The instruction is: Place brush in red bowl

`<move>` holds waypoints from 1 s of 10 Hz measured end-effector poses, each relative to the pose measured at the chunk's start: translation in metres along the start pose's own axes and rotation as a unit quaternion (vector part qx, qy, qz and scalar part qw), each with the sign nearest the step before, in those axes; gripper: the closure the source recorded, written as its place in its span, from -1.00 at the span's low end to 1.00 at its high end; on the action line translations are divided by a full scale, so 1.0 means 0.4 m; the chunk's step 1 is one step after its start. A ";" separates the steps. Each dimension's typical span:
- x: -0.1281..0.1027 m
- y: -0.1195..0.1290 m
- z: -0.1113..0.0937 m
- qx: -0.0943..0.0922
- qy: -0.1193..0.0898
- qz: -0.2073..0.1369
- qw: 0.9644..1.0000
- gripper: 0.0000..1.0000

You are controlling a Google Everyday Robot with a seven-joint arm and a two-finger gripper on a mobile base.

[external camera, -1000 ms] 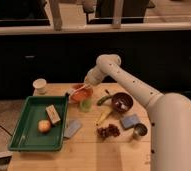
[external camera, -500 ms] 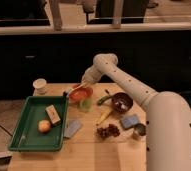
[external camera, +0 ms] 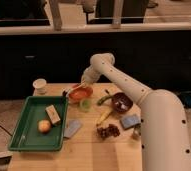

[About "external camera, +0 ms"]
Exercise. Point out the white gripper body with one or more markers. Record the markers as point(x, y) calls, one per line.
point(90, 76)

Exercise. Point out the white handled brush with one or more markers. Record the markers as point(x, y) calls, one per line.
point(66, 93)

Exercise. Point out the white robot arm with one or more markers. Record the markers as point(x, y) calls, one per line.
point(164, 129)

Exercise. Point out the red orange bowl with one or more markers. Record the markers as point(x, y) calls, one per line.
point(80, 93)

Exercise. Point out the dark brown bowl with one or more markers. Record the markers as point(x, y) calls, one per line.
point(121, 103)

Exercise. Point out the green vegetable toy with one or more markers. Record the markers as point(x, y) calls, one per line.
point(103, 99)

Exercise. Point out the green round lid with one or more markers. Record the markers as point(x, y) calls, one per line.
point(85, 105)

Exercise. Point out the small white cup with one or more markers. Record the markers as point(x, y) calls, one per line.
point(40, 86)

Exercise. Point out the grey sponge pad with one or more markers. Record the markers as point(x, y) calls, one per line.
point(72, 128)

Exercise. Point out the tan wooden block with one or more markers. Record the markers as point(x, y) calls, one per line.
point(53, 114)

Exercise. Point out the bunch of dark grapes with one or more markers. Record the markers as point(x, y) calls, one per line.
point(111, 130)

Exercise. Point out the blue sponge block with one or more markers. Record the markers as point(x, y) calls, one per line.
point(129, 121)

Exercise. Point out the yellow round fruit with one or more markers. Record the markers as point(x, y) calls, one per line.
point(44, 126)

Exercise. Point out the metal cup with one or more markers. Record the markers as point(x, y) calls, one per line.
point(137, 132)

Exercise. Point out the green plastic tray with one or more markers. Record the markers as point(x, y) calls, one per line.
point(27, 137)

